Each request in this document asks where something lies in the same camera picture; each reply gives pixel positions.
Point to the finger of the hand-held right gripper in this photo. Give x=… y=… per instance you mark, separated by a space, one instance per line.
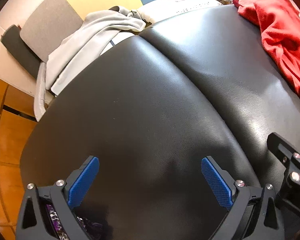
x=277 y=142

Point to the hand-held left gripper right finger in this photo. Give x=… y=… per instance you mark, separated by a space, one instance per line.
x=216 y=182

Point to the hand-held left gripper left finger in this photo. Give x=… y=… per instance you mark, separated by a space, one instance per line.
x=83 y=182

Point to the red knitted sweater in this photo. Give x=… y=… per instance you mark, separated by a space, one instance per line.
x=277 y=30

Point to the purple patterned cloth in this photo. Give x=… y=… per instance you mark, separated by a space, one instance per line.
x=57 y=220

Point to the wooden cabinet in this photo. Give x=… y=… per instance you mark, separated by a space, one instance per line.
x=12 y=135

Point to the white garment with navy trim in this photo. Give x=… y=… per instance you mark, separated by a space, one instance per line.
x=85 y=67

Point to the grey hoodie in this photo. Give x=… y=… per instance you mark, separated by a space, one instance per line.
x=102 y=22

